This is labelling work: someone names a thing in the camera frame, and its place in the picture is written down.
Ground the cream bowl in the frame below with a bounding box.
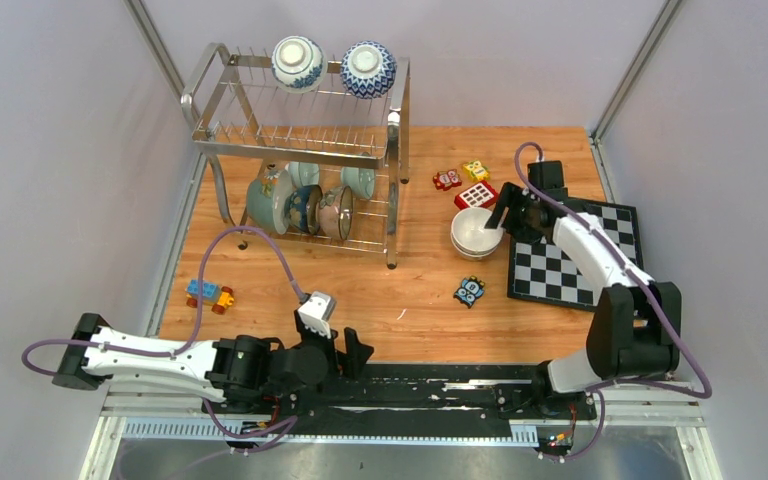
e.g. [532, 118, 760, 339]
[454, 244, 496, 261]
[450, 207, 504, 252]

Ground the pink brown bowl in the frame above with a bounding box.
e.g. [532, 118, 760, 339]
[318, 185, 354, 241]

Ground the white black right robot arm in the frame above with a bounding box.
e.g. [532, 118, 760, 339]
[487, 182, 682, 418]

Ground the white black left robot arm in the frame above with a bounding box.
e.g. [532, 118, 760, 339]
[52, 310, 374, 413]

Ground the steel two-tier dish rack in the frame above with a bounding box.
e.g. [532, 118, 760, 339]
[179, 43, 410, 269]

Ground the red calculator toy block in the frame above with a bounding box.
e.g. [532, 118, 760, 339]
[454, 180, 499, 210]

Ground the yellow owl toy block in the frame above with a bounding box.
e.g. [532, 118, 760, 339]
[462, 160, 490, 183]

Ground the black white checkerboard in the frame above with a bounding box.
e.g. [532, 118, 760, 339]
[507, 200, 644, 311]

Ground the red owl toy block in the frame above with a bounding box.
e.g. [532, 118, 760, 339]
[432, 169, 462, 191]

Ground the blue owl toy block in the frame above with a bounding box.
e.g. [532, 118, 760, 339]
[453, 276, 485, 309]

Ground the blue orange toy car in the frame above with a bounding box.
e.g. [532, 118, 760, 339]
[186, 279, 235, 315]

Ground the small celadon cup right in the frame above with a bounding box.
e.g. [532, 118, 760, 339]
[340, 166, 376, 200]

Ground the small celadon cup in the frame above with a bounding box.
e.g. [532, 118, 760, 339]
[285, 161, 320, 188]
[340, 166, 376, 200]

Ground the dark blue floral bowl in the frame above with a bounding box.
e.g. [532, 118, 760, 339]
[287, 184, 323, 235]

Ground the blue white patterned bowl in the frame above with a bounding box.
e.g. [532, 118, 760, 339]
[339, 40, 397, 99]

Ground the small celadon cup left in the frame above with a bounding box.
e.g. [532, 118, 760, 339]
[285, 161, 320, 188]

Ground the white blue floral bowl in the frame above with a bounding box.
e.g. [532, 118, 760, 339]
[271, 36, 327, 94]

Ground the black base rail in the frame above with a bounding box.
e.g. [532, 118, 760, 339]
[102, 360, 703, 458]

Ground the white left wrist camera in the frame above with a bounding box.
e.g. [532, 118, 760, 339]
[296, 291, 337, 339]

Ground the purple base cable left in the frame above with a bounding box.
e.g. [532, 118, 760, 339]
[201, 400, 299, 458]

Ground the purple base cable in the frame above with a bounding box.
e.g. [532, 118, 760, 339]
[201, 400, 299, 458]
[534, 390, 605, 464]

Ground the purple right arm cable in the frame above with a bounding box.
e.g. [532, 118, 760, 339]
[513, 141, 714, 400]

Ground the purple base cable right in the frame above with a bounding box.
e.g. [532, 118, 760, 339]
[534, 390, 605, 464]

